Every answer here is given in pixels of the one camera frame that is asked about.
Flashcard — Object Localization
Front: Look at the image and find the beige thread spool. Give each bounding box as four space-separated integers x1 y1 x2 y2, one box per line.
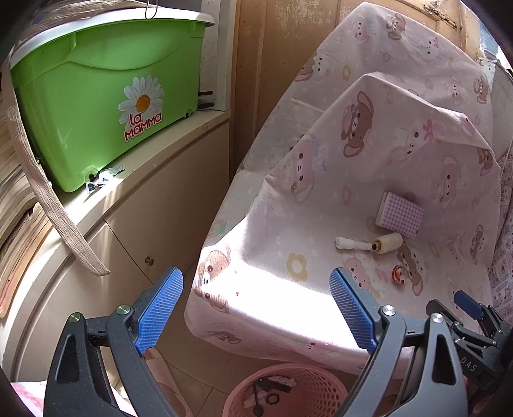
371 233 403 255

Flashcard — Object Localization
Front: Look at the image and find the small blue white tag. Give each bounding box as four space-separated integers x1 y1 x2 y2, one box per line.
86 164 126 193

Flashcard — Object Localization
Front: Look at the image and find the pink checkered small box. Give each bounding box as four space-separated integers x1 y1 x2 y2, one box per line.
374 191 425 240

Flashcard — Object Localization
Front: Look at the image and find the pink bear printed sheet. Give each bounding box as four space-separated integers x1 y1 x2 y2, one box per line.
184 0 503 363

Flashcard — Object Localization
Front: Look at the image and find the beige fabric strap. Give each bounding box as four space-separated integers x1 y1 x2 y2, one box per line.
0 68 111 277

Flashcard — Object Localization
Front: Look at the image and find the pink plastic waste basket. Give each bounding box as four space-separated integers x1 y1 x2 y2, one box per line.
222 363 349 417

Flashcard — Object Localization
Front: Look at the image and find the white red printed quilt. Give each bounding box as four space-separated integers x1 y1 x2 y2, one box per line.
487 152 513 317

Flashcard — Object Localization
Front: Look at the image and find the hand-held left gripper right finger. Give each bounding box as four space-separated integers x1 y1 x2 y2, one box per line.
329 268 467 417

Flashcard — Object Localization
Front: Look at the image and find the green plastic storage box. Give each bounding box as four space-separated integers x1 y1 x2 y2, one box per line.
9 10 216 193

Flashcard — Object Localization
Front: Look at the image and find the cream cabinet shelf unit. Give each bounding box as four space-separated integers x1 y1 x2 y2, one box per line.
8 108 233 381

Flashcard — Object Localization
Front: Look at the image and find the white cable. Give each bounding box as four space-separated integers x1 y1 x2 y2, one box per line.
499 136 513 177

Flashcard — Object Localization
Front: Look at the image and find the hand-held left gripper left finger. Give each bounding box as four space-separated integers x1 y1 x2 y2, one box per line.
43 267 185 417

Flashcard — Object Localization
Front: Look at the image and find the black sachet wrapper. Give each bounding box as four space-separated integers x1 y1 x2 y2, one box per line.
260 378 293 397

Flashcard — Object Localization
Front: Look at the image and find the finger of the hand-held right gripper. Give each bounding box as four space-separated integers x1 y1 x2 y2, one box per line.
425 299 461 333
454 291 488 321

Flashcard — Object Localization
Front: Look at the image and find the white rolled paper stick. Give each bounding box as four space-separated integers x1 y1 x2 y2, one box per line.
335 236 373 251

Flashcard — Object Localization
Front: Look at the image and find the white tissue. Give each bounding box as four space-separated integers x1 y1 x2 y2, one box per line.
245 375 297 406

